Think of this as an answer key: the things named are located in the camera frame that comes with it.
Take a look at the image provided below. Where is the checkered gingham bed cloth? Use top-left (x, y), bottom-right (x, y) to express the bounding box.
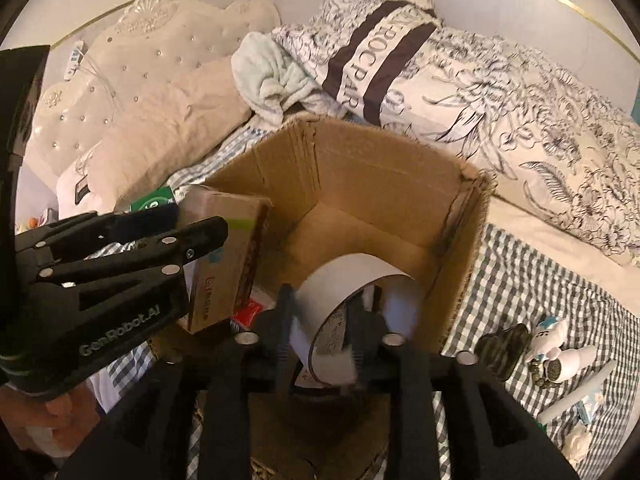
top-left (118, 119), bottom-right (639, 479)

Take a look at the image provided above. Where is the crumpled white tissue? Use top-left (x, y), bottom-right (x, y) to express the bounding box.
top-left (562, 422), bottom-right (592, 468)

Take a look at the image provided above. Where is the beige tufted headboard cushion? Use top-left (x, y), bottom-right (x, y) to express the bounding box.
top-left (25, 0), bottom-right (281, 188)

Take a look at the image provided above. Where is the brown cardboard box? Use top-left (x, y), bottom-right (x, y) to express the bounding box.
top-left (198, 118), bottom-right (491, 479)

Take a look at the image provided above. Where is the white plush toy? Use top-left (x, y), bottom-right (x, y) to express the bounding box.
top-left (524, 316), bottom-right (568, 362)

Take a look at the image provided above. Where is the white lint remover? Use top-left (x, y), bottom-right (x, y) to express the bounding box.
top-left (528, 346), bottom-right (597, 389)

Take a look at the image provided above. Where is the green 999 medicine box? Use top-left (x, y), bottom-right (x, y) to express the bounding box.
top-left (130, 186), bottom-right (175, 211)

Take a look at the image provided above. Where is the white tape roll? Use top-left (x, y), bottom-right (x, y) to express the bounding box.
top-left (290, 254), bottom-right (425, 387)

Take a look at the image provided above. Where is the beige pillow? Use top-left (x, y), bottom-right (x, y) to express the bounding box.
top-left (88, 56), bottom-right (252, 214)

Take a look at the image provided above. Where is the floral patterned duvet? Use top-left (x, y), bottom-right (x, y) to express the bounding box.
top-left (273, 0), bottom-right (639, 264)

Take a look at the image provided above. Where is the brown medicine box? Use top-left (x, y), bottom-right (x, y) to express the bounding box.
top-left (180, 185), bottom-right (271, 334)

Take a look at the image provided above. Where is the white plastic tube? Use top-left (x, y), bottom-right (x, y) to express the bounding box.
top-left (537, 360), bottom-right (617, 426)

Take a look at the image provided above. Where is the left hand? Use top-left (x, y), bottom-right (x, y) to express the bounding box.
top-left (1, 382), bottom-right (100, 452)

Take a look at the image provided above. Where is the light green towel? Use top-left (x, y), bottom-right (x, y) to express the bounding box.
top-left (231, 32), bottom-right (347, 127)

